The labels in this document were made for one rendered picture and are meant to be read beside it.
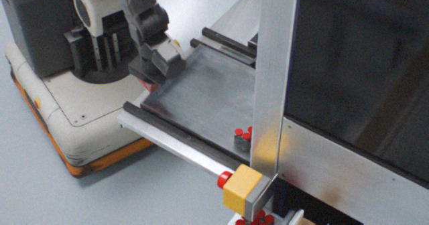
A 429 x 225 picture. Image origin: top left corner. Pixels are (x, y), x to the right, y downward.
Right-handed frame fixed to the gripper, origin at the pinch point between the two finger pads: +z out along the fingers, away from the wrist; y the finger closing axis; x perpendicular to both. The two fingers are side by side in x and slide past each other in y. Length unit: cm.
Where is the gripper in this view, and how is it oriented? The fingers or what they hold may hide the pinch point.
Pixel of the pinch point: (152, 90)
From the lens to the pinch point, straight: 165.7
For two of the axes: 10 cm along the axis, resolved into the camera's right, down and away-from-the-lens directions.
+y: 8.1, 4.9, -3.1
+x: 5.8, -6.2, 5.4
